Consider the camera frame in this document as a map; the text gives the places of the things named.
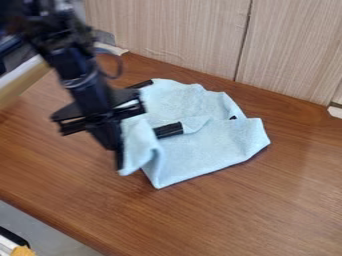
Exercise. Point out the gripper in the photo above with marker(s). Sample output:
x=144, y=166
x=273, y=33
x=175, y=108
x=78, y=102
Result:
x=122, y=98

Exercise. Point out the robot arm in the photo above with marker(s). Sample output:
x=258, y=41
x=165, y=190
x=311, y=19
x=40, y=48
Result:
x=84, y=83

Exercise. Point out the light blue cloth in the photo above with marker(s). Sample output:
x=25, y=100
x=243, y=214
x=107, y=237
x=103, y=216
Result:
x=214, y=143

